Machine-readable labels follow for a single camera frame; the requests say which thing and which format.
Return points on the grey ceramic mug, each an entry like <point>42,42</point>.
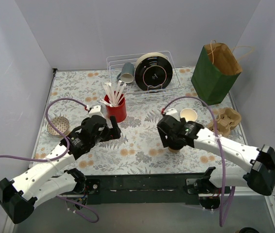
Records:
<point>127,73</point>

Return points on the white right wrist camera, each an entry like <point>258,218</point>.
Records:
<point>172,112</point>

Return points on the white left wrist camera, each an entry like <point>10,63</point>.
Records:
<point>95,111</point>

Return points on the black round plate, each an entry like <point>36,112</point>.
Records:
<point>153,71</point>

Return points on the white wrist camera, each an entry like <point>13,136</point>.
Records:
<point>172,112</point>
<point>95,111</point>

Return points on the patterned small bowl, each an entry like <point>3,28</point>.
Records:
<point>61,123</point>

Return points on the red ribbed straw holder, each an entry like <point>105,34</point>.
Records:
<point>118,112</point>

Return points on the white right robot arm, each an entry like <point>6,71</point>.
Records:
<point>254,167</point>

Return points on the green paper bag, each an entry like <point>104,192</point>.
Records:
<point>216,71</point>

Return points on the white wrapped straw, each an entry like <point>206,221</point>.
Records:
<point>108,93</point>
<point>115,91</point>
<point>121,85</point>
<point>106,103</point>

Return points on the cardboard cup carrier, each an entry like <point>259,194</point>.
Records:
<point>227,120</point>

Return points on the white wire dish rack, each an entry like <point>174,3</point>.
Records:
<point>133,93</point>

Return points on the brown paper coffee cup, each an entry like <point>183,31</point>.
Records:
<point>172,150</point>

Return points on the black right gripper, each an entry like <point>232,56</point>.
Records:
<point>164,131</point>

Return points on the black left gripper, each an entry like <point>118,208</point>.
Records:
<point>111,131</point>

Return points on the brown paper cup stack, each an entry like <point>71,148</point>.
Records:
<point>189,114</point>

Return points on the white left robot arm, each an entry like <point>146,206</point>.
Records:
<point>21,195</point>

